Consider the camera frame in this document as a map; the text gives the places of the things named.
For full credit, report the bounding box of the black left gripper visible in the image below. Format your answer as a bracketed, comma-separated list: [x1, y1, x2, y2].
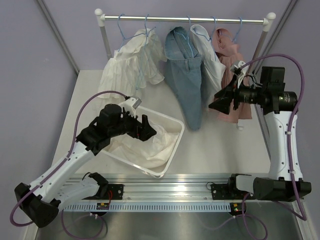
[108, 107, 156, 141]

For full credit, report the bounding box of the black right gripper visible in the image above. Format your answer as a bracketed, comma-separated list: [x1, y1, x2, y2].
[208, 74, 266, 116]

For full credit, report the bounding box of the white pleated skirt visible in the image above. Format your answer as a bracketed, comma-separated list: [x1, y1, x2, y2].
[108, 121, 180, 169]

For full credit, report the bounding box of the blue denim skirt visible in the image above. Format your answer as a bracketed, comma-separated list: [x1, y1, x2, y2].
[164, 26, 203, 131]

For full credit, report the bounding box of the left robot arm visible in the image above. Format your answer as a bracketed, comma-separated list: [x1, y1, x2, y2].
[13, 96, 157, 228]

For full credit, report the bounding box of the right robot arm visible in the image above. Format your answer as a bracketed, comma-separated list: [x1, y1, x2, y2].
[209, 61, 312, 202]

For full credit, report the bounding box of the white plastic basket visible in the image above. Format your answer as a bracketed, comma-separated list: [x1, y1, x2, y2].
[101, 106, 185, 179]

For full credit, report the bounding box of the white shirt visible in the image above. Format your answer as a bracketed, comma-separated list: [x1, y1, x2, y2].
[189, 24, 227, 91]

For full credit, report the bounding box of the pink ruffled dress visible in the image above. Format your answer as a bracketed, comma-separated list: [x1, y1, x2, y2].
[212, 28, 252, 124]

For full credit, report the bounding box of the white ruffled dress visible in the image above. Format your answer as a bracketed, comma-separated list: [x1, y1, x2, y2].
[98, 29, 167, 96]

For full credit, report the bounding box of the metal clothes rack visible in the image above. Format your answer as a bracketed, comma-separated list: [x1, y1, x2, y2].
[94, 8, 277, 131]

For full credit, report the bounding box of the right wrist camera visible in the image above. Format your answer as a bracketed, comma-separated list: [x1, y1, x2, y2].
[230, 60, 248, 89]

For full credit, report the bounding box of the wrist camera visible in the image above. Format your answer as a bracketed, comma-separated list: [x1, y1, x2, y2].
[230, 60, 248, 89]
[119, 96, 142, 118]

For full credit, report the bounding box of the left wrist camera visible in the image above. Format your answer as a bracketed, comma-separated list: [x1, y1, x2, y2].
[119, 96, 142, 118]

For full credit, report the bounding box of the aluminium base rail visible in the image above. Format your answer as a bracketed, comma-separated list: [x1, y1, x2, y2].
[59, 173, 276, 201]

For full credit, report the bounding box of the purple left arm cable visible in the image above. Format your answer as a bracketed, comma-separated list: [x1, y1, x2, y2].
[9, 90, 131, 227]

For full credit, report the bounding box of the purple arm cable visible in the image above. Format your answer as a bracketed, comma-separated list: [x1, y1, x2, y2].
[241, 53, 308, 222]
[9, 90, 131, 227]

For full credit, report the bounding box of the white slotted cable duct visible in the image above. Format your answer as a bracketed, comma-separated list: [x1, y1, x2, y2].
[64, 201, 231, 213]

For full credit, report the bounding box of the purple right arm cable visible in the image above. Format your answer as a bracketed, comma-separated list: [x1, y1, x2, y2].
[241, 53, 308, 222]

